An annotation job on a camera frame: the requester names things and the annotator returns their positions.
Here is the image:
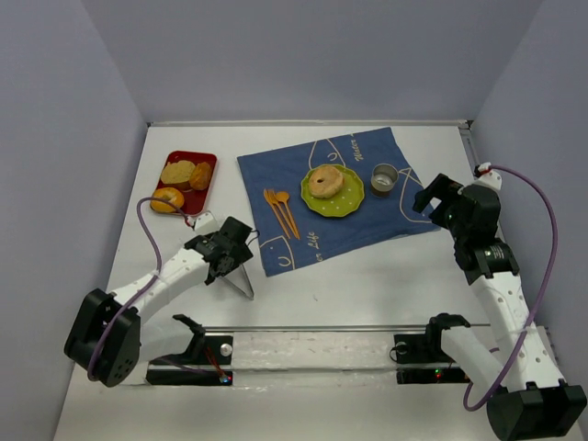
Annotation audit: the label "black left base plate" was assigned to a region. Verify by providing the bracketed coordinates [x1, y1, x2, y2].
[145, 334, 233, 387]

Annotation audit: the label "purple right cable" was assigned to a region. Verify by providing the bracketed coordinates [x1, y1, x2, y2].
[462, 164, 560, 413]

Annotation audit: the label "orange plastic spoon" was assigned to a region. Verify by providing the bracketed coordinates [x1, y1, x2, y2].
[276, 191, 289, 205]

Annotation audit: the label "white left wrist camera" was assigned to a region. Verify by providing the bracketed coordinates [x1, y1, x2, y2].
[187, 210, 220, 235]

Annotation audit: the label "orange plastic fork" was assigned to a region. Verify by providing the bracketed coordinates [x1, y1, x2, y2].
[264, 189, 290, 239]

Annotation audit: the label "green polka-dot plate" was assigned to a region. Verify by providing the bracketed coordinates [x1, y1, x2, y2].
[300, 164, 365, 218]

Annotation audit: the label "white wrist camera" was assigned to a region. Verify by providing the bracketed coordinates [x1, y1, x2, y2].
[473, 163, 502, 192]
[187, 210, 220, 235]

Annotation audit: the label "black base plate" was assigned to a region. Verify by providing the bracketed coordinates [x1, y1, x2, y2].
[389, 334, 469, 385]
[145, 334, 233, 387]

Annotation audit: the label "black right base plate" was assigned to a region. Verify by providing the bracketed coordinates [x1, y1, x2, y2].
[389, 334, 469, 385]

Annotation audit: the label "steel cup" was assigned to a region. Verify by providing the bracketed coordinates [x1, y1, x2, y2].
[370, 164, 399, 198]

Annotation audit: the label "red tray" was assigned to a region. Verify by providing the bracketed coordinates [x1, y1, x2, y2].
[154, 151, 218, 215]

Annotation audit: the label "blue fish-print placemat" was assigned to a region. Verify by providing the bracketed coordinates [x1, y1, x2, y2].
[237, 128, 435, 277]

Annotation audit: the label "sliced round bread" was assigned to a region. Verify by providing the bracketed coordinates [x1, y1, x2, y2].
[160, 160, 196, 188]

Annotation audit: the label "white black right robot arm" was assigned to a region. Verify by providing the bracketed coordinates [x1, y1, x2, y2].
[413, 170, 587, 440]

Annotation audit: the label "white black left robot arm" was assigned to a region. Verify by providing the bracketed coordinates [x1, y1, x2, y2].
[63, 217, 253, 388]

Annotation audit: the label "yellow ring donut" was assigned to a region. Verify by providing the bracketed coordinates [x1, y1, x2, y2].
[150, 187, 185, 213]

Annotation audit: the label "small brown muffin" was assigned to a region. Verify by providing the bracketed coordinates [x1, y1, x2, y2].
[188, 162, 212, 191]

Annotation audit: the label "metal tongs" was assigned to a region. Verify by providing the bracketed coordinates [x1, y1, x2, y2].
[220, 265, 254, 300]

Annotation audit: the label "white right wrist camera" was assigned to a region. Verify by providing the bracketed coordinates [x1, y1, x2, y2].
[473, 163, 502, 192]

